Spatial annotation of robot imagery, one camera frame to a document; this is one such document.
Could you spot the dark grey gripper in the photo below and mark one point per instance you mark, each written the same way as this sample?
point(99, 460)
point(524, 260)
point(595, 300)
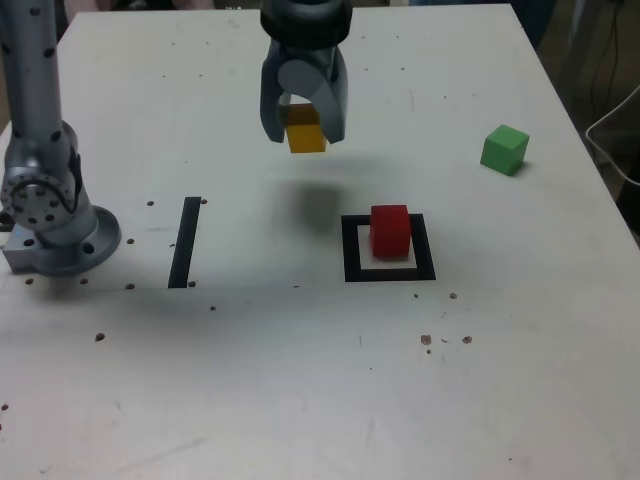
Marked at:
point(310, 55)

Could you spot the yellow cube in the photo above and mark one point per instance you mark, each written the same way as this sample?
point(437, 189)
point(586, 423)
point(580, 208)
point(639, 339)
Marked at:
point(305, 140)

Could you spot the red cube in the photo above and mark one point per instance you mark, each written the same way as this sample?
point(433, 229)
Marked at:
point(390, 235)

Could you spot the green cube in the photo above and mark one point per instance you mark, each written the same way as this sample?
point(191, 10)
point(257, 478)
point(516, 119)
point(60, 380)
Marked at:
point(502, 152)

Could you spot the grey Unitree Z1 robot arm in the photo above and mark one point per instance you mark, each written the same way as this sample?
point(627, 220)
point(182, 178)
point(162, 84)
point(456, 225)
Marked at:
point(35, 100)

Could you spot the black tape square outline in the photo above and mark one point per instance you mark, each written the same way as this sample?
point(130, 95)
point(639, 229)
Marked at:
point(350, 250)

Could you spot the black tape strip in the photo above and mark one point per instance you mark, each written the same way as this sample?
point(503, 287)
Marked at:
point(184, 245)

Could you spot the pale metal post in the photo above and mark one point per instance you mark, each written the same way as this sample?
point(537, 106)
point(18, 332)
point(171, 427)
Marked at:
point(582, 40)

